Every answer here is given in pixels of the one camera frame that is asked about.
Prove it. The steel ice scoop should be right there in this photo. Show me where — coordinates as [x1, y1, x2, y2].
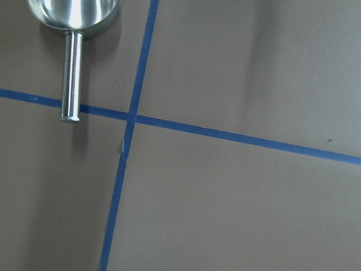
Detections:
[28, 1, 119, 122]

